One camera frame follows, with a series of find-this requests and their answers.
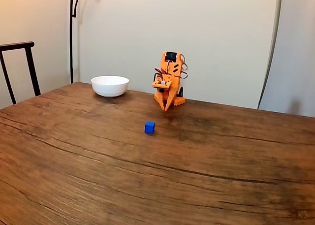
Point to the orange gripper camera mount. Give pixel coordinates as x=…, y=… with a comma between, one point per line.
x=160, y=83

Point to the black floor lamp pole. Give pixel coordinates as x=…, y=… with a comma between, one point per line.
x=71, y=38

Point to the black wooden chair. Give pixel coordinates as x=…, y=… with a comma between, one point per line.
x=30, y=62

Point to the blue cube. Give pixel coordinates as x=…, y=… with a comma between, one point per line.
x=149, y=127

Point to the white bowl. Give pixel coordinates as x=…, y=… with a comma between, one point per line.
x=109, y=86

